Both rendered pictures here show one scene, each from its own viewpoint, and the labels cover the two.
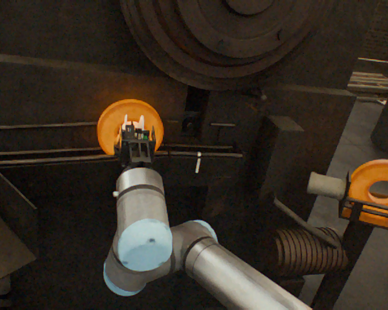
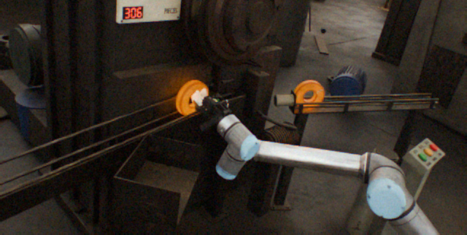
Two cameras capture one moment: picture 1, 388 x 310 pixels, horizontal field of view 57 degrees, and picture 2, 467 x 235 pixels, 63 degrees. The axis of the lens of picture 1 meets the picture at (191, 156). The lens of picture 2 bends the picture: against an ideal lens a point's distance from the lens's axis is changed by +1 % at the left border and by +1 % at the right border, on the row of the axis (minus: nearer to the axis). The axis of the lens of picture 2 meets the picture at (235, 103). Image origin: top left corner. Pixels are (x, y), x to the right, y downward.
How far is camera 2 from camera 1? 0.98 m
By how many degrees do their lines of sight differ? 28
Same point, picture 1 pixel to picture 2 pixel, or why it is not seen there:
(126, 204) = (235, 133)
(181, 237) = not seen: hidden behind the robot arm
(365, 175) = (300, 90)
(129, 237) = (246, 144)
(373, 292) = not seen: hidden behind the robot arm
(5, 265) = (190, 179)
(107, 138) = (184, 105)
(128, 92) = (184, 76)
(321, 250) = (288, 133)
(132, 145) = (215, 105)
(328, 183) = (286, 98)
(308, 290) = not seen: hidden behind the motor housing
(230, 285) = (282, 152)
